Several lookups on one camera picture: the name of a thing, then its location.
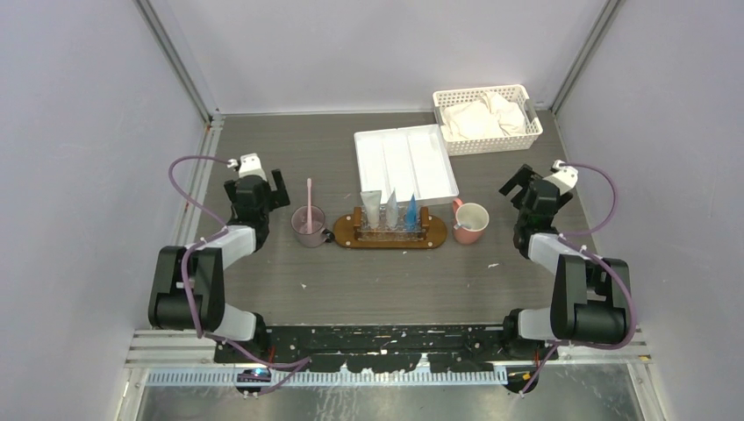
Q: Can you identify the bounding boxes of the blue toothpaste tube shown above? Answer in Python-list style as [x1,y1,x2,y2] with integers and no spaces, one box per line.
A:
[404,194,418,232]

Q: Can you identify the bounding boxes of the oval wooden tray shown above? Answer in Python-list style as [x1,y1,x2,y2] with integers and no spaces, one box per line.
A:
[332,207,448,250]

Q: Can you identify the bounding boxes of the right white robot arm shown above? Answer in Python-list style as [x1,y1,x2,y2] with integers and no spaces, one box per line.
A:
[499,160,636,360]

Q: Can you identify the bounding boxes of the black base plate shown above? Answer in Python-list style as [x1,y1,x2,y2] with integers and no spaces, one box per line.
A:
[214,324,548,374]

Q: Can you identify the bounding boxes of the purple cable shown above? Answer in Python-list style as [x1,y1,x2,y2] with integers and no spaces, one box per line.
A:
[519,160,640,396]
[168,155,311,399]

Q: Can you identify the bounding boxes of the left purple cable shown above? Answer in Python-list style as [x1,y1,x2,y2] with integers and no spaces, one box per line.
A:
[168,155,311,399]

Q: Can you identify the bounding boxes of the pink mug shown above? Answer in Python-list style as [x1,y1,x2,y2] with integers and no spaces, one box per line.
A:
[452,198,490,245]

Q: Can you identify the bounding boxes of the orange cap toothpaste tube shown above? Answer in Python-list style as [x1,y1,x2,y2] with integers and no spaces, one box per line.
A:
[360,190,382,230]

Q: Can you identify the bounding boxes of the white towels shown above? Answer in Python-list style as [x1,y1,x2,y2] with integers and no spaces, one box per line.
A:
[442,92,526,140]

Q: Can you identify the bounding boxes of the clear glass holder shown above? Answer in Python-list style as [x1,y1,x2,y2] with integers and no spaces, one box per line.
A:
[360,206,422,242]

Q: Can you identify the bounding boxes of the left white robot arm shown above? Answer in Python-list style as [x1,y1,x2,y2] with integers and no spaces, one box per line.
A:
[148,168,290,363]

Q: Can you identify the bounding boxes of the white toothpaste tube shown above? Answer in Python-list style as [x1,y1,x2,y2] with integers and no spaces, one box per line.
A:
[385,189,399,231]

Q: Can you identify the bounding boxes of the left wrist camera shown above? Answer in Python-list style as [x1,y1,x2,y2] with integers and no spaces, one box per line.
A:
[226,153,267,181]

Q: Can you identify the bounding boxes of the white plastic tray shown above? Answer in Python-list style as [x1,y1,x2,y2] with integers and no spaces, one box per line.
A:
[354,124,460,206]

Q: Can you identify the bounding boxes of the purple mug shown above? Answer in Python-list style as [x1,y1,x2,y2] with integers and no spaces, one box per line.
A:
[290,205,335,248]

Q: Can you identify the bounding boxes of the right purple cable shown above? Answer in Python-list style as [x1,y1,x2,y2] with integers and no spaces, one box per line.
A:
[519,160,640,396]

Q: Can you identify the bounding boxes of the white basket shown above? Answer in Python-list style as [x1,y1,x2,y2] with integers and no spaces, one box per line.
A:
[433,84,543,156]

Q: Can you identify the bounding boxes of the brown wooden block back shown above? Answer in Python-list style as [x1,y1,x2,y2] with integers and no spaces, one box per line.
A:
[418,206,431,240]

